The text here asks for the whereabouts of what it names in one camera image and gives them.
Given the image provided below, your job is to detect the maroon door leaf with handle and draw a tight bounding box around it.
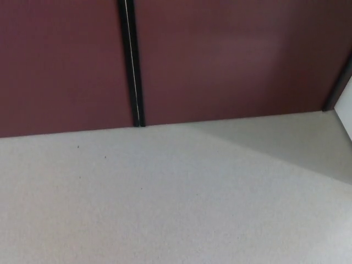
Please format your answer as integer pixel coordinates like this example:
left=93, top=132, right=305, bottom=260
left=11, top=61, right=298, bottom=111
left=134, top=0, right=352, bottom=127

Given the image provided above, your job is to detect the black door edge strip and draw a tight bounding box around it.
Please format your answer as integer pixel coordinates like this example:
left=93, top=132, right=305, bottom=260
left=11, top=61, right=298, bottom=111
left=125, top=0, right=146, bottom=128
left=117, top=0, right=140, bottom=128

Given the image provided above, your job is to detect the maroon door leaf plain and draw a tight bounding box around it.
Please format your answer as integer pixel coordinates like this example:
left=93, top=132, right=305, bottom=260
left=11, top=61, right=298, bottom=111
left=0, top=0, right=136, bottom=138

